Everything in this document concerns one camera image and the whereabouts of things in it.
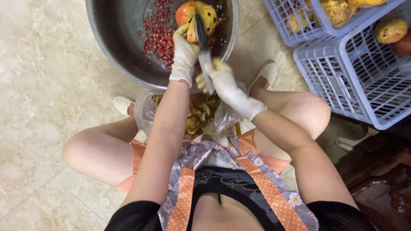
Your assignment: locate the dark wooden furniture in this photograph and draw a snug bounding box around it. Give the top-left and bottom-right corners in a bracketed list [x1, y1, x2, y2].
[334, 127, 411, 231]

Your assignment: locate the white perforated shoe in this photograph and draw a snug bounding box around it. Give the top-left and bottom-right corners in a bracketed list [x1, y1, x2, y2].
[113, 96, 136, 117]
[250, 62, 278, 91]

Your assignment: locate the large lavender plastic basket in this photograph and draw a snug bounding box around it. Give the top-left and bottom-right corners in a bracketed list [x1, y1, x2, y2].
[293, 4, 411, 131]

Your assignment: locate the person's leg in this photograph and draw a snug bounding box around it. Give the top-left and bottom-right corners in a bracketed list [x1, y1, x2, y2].
[62, 104, 142, 187]
[249, 77, 332, 161]

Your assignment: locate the person's right leg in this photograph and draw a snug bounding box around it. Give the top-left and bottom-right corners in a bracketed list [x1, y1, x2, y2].
[249, 77, 332, 161]

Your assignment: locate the clear plastic bag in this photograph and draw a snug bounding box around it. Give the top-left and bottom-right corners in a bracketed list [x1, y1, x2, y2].
[134, 83, 250, 144]

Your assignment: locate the cut yellow-red pomegranate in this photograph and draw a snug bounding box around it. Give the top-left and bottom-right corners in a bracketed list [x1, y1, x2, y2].
[175, 0, 218, 44]

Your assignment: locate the red whole pomegranate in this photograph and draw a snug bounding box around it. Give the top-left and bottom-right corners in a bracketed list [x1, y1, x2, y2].
[392, 29, 411, 57]

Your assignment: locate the large metal basin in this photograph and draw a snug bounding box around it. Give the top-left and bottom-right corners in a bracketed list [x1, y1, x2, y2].
[85, 0, 240, 93]

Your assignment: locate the person's right hand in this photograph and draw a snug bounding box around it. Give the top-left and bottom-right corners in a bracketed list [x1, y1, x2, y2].
[196, 58, 268, 122]

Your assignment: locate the white plastic object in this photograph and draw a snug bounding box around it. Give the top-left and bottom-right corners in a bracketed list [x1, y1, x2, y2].
[335, 136, 357, 152]

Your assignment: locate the floral apron with orange straps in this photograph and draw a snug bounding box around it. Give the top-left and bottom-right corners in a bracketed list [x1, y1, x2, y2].
[130, 128, 320, 231]

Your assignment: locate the black shirt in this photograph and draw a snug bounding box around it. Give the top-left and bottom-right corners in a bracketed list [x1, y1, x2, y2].
[104, 165, 377, 231]

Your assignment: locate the lavender plastic basket with peels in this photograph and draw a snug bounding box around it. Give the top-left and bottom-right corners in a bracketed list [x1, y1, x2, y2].
[263, 0, 407, 48]

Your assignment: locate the pile of red pomegranate seeds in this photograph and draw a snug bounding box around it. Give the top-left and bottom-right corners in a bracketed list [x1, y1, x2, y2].
[138, 0, 225, 70]

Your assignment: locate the kitchen knife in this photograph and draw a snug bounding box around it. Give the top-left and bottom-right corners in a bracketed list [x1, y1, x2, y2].
[193, 13, 216, 96]

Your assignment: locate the yellow whole pomegranate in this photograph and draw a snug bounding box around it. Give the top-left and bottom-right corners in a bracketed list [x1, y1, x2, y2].
[374, 18, 408, 45]

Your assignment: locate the heap of pomegranate peels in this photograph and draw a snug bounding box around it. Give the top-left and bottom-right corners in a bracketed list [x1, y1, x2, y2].
[152, 94, 222, 136]

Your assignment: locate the person's left leg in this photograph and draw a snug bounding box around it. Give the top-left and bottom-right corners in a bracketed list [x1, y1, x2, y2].
[62, 104, 142, 187]

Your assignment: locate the person's left hand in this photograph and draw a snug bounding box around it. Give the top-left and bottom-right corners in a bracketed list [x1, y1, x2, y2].
[169, 23, 200, 89]

